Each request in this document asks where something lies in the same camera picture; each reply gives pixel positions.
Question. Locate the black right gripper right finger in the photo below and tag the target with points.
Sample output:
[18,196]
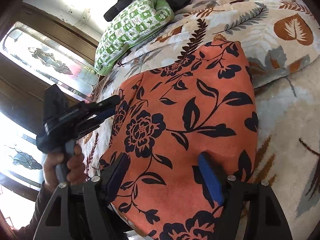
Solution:
[265,219]

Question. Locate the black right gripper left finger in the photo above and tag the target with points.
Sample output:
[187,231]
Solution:
[81,211]

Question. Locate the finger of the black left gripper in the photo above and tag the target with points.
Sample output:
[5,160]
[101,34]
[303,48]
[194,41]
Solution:
[93,123]
[98,107]

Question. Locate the orange black floral garment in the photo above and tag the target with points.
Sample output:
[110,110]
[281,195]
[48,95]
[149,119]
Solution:
[166,118]

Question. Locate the dark sleeved left forearm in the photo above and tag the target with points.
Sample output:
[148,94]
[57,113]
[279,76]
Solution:
[28,232]

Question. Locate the person's left hand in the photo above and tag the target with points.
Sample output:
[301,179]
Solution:
[75,165]

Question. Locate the green white patterned pillow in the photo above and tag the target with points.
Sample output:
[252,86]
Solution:
[133,25]

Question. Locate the beige leaf-pattern fleece blanket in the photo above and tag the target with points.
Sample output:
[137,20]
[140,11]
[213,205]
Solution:
[280,40]

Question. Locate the brown wooden window frame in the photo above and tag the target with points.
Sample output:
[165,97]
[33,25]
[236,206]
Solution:
[39,50]

